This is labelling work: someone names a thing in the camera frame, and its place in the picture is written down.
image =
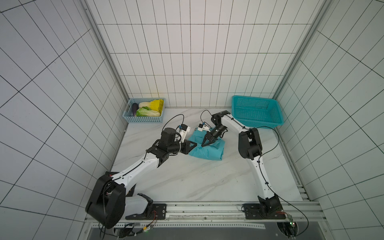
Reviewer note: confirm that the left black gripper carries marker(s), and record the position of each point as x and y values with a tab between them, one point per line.
186	149

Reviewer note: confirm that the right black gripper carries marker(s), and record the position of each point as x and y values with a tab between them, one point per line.
214	133

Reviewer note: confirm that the teal long pants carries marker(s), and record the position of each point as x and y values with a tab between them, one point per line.
213	152

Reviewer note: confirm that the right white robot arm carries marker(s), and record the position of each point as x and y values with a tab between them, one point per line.
250	148

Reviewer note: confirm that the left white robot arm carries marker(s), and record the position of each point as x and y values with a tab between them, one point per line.
109	203

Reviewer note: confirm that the teal plastic basket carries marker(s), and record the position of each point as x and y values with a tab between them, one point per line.
257	112

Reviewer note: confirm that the green napa cabbage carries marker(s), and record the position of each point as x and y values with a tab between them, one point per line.
147	112

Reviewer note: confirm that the dark purple eggplant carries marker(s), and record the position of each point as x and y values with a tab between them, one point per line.
134	108

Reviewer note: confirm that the light blue perforated basket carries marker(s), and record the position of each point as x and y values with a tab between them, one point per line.
142	102

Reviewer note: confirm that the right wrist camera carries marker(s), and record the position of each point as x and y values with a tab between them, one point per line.
204	127

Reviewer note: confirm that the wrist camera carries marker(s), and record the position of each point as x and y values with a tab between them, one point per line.
204	127
184	130

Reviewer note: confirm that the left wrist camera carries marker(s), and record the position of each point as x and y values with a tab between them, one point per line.
184	130

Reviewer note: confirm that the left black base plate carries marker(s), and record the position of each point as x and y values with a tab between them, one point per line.
154	211

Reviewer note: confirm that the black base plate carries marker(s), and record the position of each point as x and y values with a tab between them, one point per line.
254	211
154	211

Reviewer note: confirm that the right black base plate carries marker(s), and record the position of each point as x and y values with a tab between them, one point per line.
254	211

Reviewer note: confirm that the aluminium mounting rail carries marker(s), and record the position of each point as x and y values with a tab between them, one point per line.
307	216

